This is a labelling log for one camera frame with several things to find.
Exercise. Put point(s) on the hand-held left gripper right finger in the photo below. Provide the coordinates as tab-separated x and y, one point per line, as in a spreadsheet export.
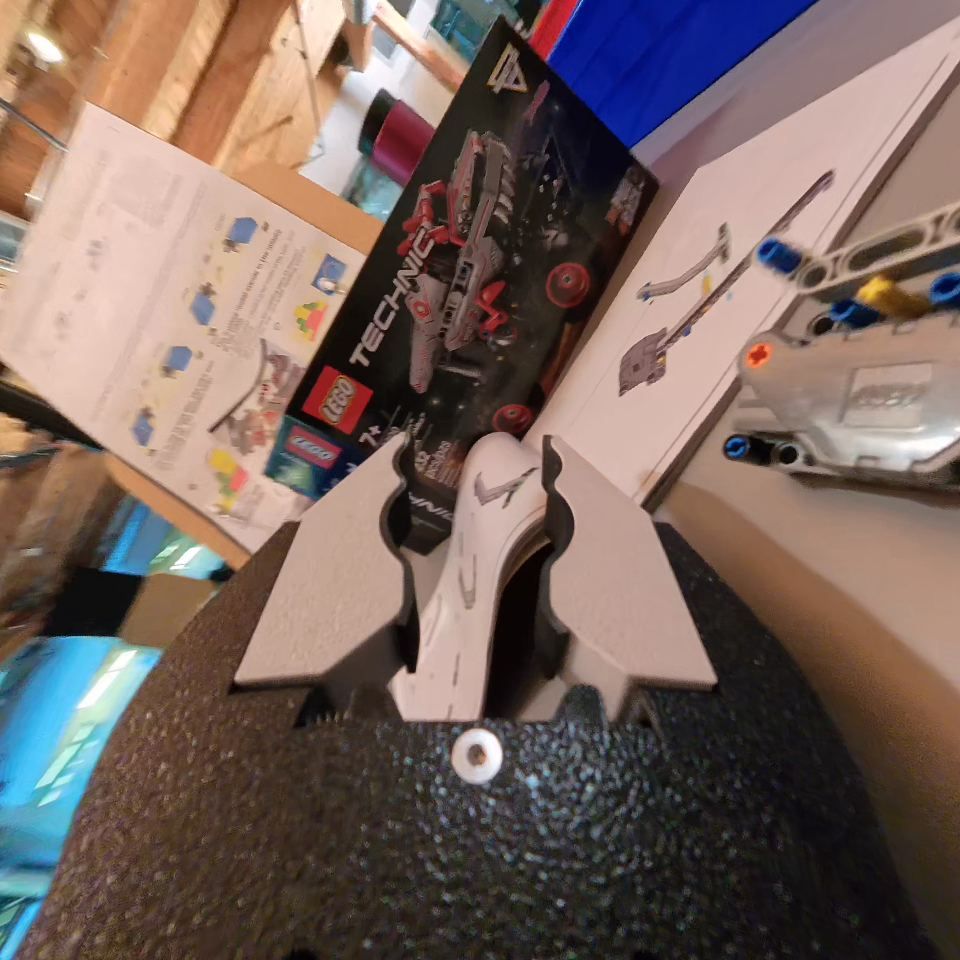
630	600

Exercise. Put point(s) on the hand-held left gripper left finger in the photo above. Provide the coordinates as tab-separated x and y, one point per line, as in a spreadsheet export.
330	600

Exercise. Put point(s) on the grey toy motor assembly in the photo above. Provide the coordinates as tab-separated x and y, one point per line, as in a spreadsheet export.
847	397

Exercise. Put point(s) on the white instruction booklet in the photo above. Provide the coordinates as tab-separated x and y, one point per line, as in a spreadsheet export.
750	247

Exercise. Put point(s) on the black toy set box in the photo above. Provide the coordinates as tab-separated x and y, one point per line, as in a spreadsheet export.
480	300

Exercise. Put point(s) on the printed instruction sheet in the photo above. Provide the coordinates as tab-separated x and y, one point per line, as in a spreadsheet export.
150	262

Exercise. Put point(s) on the dark red cylindrical bin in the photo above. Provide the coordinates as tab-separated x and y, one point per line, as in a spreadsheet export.
401	139

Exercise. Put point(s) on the blue plastic bin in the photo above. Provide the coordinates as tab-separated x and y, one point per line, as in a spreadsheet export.
660	67

